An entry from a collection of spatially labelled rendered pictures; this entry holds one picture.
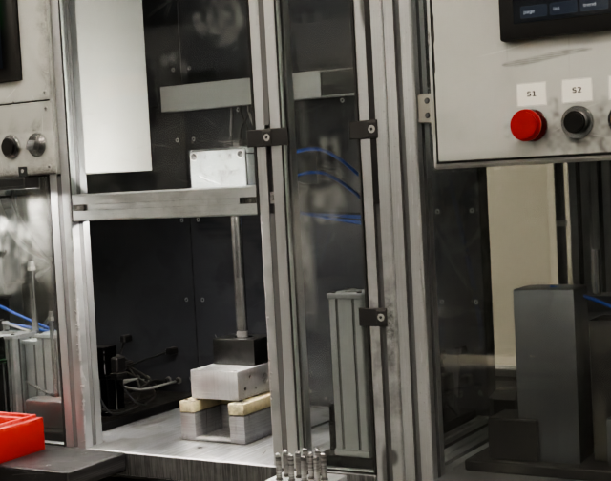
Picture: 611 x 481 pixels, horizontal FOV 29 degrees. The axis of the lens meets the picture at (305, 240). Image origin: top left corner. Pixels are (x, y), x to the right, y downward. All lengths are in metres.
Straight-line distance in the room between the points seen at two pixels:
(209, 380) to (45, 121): 0.51
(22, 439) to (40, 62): 0.62
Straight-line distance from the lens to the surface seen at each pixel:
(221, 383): 2.01
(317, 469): 1.65
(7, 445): 2.02
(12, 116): 2.09
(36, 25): 2.06
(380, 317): 1.70
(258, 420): 2.02
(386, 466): 1.75
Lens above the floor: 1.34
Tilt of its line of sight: 3 degrees down
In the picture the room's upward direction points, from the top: 3 degrees counter-clockwise
